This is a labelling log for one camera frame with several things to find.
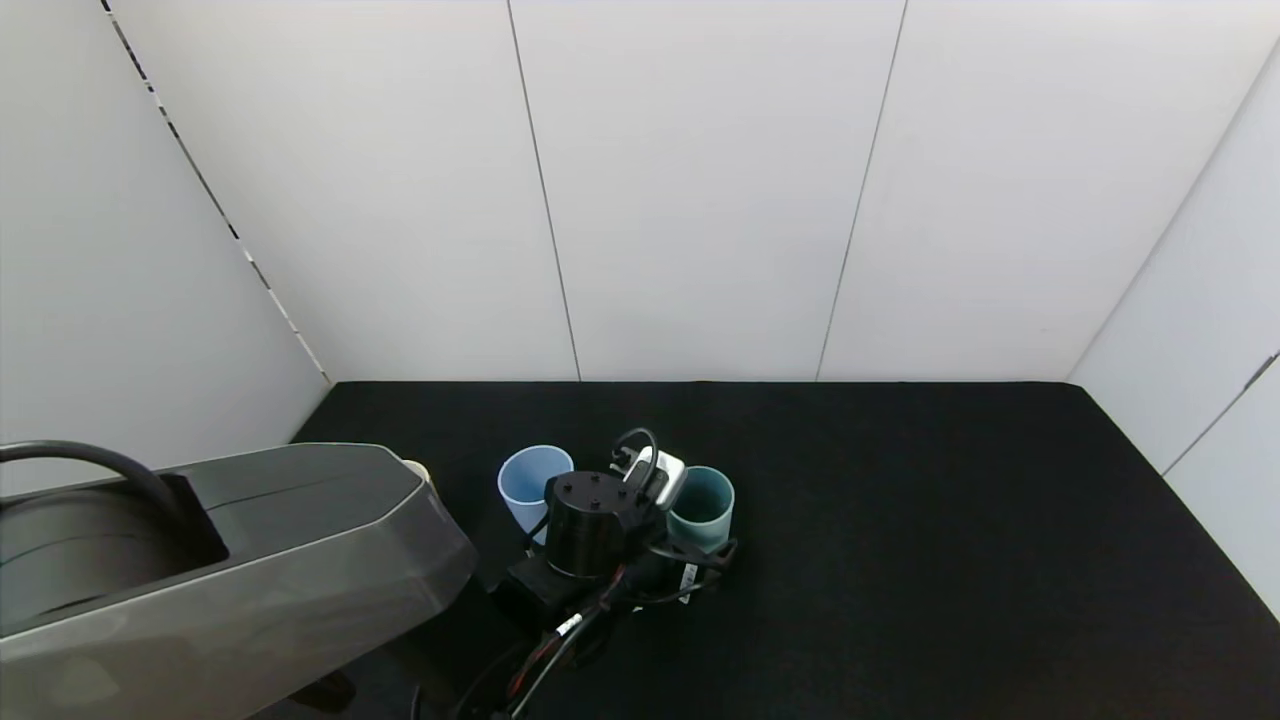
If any teal green plastic cup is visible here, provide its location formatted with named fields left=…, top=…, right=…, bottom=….
left=667, top=466, right=736, bottom=555

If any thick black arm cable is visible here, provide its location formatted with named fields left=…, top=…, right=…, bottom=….
left=0, top=440, right=193, bottom=523

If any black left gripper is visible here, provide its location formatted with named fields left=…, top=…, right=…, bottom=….
left=623, top=538, right=739, bottom=605

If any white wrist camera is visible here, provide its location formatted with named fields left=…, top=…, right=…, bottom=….
left=612, top=447, right=689, bottom=512

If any black tagged camera cable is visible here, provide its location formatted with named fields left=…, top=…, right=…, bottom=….
left=455, top=428, right=741, bottom=720

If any light blue plastic cup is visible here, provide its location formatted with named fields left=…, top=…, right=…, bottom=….
left=497, top=445, right=575, bottom=547

